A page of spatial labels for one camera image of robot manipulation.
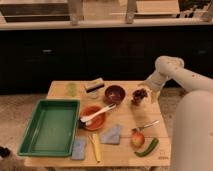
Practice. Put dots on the dark cabinet handle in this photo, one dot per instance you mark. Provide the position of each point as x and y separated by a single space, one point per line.
47 51

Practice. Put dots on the green chili pepper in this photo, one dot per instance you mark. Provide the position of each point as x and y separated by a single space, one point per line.
149 149

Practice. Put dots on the small metal cup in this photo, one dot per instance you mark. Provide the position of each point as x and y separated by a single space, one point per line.
137 100

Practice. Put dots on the green plastic tray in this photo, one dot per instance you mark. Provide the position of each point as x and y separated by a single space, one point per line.
51 129

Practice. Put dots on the dark purple bowl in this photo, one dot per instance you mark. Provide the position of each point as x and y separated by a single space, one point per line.
114 94

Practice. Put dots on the grey folded cloth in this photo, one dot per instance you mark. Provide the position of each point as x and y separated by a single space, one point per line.
111 136

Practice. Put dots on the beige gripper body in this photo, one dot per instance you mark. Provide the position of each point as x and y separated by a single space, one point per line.
147 87

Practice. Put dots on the red yellow apple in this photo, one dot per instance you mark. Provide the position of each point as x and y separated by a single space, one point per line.
137 139

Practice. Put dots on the yellow banana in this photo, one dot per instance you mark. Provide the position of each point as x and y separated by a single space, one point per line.
94 138

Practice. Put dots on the black object on floor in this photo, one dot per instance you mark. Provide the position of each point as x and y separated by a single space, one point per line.
4 152

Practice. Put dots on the clear glass under brush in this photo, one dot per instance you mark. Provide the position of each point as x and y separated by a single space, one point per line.
93 94

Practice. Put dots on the wooden table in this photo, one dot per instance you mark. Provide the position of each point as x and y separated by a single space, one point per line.
122 155

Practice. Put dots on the blue sponge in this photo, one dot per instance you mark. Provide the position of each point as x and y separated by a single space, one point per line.
79 146

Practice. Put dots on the white spatula black handle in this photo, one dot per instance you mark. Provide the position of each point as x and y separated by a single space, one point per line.
86 119

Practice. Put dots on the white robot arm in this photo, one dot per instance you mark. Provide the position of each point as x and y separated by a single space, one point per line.
192 137

